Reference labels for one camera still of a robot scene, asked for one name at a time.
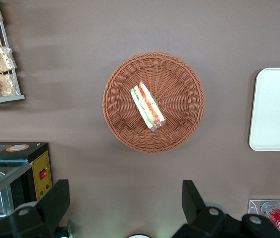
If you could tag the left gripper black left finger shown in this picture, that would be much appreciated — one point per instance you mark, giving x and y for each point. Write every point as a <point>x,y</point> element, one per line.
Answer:
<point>48,210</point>

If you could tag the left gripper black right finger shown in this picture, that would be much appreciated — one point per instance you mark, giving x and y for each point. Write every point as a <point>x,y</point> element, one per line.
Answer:
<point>197,218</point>

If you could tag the round brown wicker basket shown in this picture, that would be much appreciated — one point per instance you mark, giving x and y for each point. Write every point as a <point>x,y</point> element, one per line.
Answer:
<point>179,99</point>

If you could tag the black food warmer yellow panel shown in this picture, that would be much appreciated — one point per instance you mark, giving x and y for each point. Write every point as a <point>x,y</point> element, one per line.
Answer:
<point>40,161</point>

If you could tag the clear acrylic bottle rack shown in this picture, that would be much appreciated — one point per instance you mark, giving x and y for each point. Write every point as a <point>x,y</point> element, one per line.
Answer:
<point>254,205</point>

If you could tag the cream plastic tray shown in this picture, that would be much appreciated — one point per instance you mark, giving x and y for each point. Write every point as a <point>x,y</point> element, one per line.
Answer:
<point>276,109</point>

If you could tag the triangle sandwich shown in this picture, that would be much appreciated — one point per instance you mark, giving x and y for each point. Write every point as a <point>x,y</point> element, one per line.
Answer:
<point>146,105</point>

